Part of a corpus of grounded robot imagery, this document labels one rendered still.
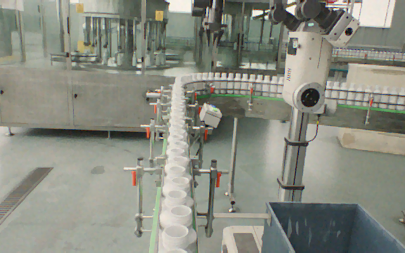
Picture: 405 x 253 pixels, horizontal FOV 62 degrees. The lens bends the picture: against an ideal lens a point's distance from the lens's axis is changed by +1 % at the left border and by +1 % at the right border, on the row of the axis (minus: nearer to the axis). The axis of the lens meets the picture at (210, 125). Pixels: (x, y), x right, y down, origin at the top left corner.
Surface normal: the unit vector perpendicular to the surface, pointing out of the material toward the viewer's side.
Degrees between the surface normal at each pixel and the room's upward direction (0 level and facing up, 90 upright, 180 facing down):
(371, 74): 90
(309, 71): 101
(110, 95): 90
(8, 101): 90
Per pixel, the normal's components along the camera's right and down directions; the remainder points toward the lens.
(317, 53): 0.09, 0.26
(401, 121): -0.22, 0.26
